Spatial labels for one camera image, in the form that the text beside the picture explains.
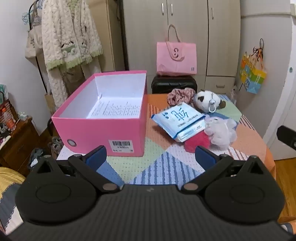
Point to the grey wardrobe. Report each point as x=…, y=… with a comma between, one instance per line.
x=143, y=34

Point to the black coat rack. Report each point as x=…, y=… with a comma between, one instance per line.
x=42, y=74

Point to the colourful gift bag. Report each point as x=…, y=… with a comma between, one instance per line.
x=252, y=78

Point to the canvas tote bag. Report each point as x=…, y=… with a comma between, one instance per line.
x=32, y=44

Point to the orange label bottle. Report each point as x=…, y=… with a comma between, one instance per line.
x=10, y=120

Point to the yellow patterned bedding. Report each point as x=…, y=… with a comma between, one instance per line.
x=9, y=180

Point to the black suitcase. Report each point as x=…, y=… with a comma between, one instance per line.
x=173, y=84

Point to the purple plush toy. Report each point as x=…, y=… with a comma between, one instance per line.
x=219, y=136

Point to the fluffy white green robe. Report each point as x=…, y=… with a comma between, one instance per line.
x=64, y=34

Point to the printed paper sheet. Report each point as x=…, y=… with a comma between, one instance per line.
x=115, y=109

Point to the patchwork tablecloth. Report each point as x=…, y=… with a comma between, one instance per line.
x=161, y=166

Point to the floral pink scrunchie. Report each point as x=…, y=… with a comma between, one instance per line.
x=179, y=96

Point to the wooden cabinet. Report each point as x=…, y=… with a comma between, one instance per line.
x=20, y=143

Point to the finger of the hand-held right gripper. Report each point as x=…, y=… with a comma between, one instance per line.
x=288, y=138

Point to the beige tall cabinet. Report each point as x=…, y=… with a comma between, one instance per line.
x=111, y=34

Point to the red fluffy pompom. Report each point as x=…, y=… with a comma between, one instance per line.
x=196, y=142

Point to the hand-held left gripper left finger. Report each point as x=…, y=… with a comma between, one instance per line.
x=97, y=158

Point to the blue wet wipes packet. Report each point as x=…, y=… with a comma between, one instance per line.
x=178, y=115

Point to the panda plush toy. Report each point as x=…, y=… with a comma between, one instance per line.
x=203, y=102

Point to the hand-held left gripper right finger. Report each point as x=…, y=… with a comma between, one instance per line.
x=204, y=158

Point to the pink cardboard box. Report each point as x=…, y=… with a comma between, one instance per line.
x=97, y=132

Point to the white labelled wipes packet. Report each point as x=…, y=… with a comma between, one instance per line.
x=192, y=134

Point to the brown paper bag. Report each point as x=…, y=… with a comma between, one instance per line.
x=49, y=102

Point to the white door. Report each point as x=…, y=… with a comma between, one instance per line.
x=282, y=104

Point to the pink tote bag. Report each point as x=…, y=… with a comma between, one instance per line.
x=175, y=64

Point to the small white hanging ornament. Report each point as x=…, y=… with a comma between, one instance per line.
x=234, y=92

